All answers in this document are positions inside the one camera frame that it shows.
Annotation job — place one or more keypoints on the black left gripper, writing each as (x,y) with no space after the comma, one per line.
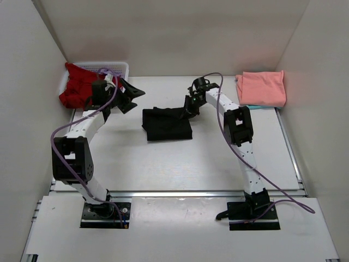
(131,92)

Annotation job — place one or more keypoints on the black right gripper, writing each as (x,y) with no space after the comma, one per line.
(188,108)

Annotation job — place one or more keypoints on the black t shirt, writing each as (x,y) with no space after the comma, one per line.
(166,124)

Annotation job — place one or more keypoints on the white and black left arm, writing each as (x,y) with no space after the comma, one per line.
(72,161)

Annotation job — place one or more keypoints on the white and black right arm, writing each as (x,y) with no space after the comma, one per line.
(238,132)

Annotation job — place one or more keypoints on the lilac t shirt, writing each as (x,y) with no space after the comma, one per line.
(110,74)

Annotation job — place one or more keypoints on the white plastic laundry basket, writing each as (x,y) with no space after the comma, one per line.
(120,68)

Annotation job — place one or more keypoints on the red t shirt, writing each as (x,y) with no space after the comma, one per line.
(78,88)

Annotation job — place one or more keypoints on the folded teal t shirt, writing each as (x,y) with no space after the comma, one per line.
(257,107)

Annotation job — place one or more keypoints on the folded pink t shirt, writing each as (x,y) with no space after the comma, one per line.
(261,89)

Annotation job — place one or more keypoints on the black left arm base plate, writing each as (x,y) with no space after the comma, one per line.
(105,216)

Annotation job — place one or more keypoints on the aluminium table edge rail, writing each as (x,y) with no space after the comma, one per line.
(184,194)

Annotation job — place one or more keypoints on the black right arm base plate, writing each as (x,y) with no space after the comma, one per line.
(244,220)

